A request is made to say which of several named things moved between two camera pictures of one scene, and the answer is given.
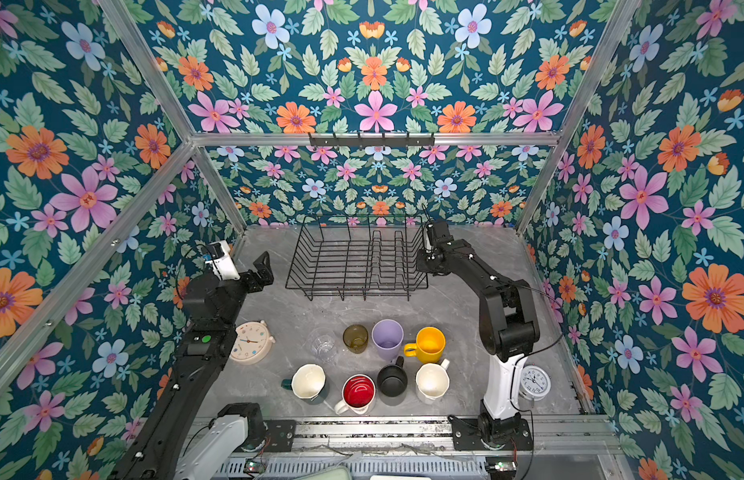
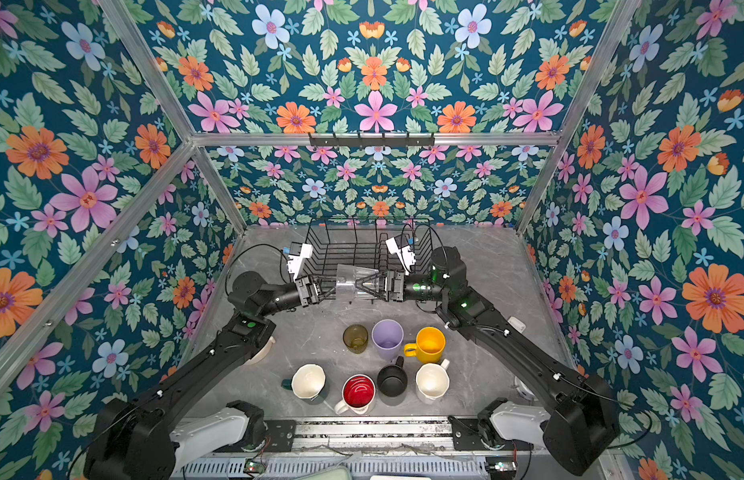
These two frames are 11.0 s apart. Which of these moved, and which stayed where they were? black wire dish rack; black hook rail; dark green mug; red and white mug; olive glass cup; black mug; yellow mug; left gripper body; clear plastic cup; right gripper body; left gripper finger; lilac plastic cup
Moved: clear plastic cup; left gripper body; right gripper body; left gripper finger
Stayed: lilac plastic cup; dark green mug; olive glass cup; black wire dish rack; yellow mug; black mug; red and white mug; black hook rail
